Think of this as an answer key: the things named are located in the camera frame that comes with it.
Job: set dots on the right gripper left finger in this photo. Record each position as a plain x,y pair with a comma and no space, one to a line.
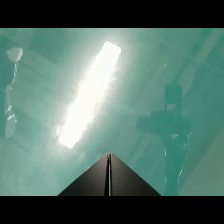
91,181

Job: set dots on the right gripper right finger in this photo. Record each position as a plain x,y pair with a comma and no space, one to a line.
128,181

